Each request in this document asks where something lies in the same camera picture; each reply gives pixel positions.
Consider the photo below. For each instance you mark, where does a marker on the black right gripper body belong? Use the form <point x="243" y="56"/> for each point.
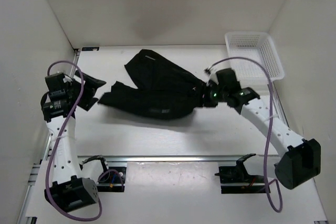
<point x="214" y="95"/>

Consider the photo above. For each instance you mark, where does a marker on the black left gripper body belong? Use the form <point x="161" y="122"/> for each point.
<point x="74" y="90"/>

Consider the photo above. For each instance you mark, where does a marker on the aluminium table edge rail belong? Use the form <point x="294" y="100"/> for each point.
<point x="32" y="137"/>

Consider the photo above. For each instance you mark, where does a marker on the small black corner label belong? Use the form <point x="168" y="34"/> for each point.
<point x="90" y="48"/>

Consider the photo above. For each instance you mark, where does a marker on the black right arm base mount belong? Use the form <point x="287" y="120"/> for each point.
<point x="236" y="179"/>

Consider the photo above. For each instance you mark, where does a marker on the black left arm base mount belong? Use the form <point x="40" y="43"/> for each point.
<point x="109" y="176"/>

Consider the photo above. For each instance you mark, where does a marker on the black shorts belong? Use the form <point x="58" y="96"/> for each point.
<point x="163" y="91"/>

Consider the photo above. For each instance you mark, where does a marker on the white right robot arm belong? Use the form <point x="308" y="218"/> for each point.
<point x="300" y="158"/>

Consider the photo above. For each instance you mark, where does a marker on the white plastic mesh basket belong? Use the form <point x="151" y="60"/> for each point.
<point x="259" y="47"/>

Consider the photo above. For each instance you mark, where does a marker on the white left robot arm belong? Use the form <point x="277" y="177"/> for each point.
<point x="72" y="184"/>

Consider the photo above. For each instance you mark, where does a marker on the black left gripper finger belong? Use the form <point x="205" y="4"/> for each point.
<point x="91" y="84"/>
<point x="88" y="99"/>

